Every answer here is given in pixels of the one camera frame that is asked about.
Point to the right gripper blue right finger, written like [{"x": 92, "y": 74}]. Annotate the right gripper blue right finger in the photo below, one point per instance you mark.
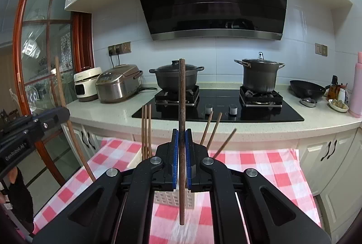
[{"x": 188, "y": 147}]

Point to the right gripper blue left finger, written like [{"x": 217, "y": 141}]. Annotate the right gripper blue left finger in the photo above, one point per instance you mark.
[{"x": 175, "y": 148}]

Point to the kitchen countertop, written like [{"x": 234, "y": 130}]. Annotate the kitchen countertop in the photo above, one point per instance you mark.
[{"x": 318, "y": 121}]

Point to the person's hand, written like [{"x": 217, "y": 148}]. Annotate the person's hand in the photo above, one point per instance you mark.
[{"x": 9, "y": 181}]

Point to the beige perforated utensil basket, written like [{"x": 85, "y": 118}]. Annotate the beige perforated utensil basket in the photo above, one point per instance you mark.
[{"x": 169, "y": 198}]

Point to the black casserole pot with lid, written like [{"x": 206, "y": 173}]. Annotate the black casserole pot with lid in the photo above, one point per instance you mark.
[{"x": 168, "y": 76}]

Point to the silver rice cooker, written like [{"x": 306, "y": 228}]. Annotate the silver rice cooker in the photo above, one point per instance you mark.
[{"x": 119, "y": 83}]

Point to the white small cooker appliance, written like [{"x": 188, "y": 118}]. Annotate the white small cooker appliance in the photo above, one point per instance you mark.
[{"x": 85, "y": 84}]

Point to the red white checkered tablecloth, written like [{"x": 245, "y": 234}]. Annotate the red white checkered tablecloth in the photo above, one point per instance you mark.
[{"x": 244, "y": 207}]

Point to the black tall stock pot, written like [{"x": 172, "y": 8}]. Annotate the black tall stock pot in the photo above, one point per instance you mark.
[{"x": 260, "y": 74}]

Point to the wooden glass sliding door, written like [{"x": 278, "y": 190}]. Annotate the wooden glass sliding door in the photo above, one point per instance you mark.
[{"x": 50, "y": 45}]

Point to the small steel bowl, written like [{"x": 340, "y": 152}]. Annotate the small steel bowl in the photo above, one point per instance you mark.
[{"x": 308, "y": 102}]

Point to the black frying pan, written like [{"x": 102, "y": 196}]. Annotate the black frying pan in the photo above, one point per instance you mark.
[{"x": 304, "y": 89}]

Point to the white lower cabinets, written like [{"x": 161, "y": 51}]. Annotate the white lower cabinets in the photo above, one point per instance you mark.
[{"x": 325, "y": 161}]

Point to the small plate with condiments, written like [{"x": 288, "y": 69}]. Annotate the small plate with condiments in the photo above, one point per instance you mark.
[{"x": 336, "y": 96}]

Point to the pink thermos bottle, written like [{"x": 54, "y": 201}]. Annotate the pink thermos bottle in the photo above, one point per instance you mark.
[{"x": 355, "y": 107}]

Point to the wall power outlet strip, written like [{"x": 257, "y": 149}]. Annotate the wall power outlet strip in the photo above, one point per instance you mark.
[{"x": 117, "y": 49}]

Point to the wall switch plate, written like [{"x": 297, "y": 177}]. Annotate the wall switch plate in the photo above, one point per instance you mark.
[{"x": 321, "y": 49}]

